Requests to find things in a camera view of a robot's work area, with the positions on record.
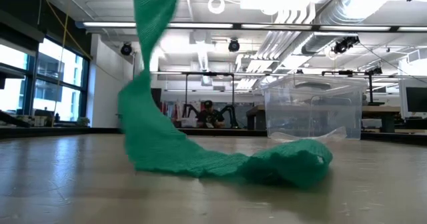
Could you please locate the black computer monitor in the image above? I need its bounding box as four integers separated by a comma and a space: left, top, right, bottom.
404, 85, 427, 114

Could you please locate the white ring lamp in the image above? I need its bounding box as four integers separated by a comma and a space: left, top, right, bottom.
207, 0, 227, 15

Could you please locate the green elastic bandage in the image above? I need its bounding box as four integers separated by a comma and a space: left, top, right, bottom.
117, 0, 334, 189

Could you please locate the clear plastic container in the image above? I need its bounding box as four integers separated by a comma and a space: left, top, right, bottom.
257, 73, 369, 142

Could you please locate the black background rig frame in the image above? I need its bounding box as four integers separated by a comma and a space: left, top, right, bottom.
184, 71, 235, 118

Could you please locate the black ceiling spotlight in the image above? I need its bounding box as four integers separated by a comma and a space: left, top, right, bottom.
331, 35, 361, 55
228, 38, 241, 53
119, 42, 133, 57

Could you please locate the yellow cable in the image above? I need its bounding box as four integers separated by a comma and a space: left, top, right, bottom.
35, 0, 93, 128

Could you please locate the person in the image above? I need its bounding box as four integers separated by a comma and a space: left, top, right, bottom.
195, 99, 227, 129

